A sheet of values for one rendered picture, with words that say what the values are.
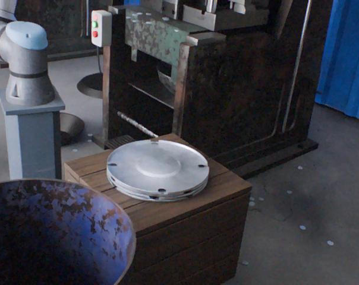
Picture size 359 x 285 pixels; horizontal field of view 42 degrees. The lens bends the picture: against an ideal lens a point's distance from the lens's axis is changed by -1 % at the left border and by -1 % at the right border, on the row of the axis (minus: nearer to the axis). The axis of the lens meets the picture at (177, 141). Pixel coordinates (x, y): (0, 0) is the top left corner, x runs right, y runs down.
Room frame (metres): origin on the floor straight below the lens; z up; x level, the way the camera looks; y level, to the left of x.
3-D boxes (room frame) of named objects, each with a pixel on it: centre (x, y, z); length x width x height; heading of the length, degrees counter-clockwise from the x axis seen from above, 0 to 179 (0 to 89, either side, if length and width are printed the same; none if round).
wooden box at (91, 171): (1.16, 0.05, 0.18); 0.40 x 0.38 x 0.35; 131
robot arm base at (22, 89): (1.39, 0.49, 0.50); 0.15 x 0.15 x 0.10
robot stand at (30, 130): (1.39, 0.49, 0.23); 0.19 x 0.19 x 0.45; 27
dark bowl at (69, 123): (1.95, 0.59, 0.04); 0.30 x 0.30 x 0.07
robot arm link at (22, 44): (1.39, 0.49, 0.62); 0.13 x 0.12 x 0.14; 68
